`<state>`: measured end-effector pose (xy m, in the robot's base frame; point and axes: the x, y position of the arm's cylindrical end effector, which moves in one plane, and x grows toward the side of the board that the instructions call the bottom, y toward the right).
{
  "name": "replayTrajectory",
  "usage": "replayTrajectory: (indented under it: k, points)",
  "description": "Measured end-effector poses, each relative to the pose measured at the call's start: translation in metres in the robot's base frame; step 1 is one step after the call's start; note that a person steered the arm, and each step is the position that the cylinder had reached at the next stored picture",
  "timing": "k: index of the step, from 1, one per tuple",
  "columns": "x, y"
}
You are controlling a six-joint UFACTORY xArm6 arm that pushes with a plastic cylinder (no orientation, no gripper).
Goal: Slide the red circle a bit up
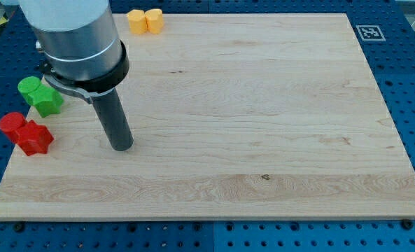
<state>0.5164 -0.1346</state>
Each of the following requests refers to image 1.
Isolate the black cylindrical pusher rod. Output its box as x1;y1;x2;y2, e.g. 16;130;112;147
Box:
91;88;134;151

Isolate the red cylinder block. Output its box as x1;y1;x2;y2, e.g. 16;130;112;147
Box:
0;112;27;144

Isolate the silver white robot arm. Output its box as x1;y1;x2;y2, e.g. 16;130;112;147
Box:
0;0;134;151

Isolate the green star block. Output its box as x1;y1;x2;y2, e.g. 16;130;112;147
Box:
28;85;64;118

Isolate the red star block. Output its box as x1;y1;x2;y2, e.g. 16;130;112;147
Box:
15;120;54;156

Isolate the green cylinder block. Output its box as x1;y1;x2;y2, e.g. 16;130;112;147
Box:
17;76;41;106

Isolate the yellow hexagon block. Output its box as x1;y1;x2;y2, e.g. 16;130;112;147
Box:
127;9;148;34

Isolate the yellow heart block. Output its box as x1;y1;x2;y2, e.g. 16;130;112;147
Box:
145;8;164;34

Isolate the light wooden board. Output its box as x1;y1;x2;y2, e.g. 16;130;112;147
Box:
0;13;415;222

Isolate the white fiducial marker tag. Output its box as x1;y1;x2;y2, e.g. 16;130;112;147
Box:
356;24;386;41

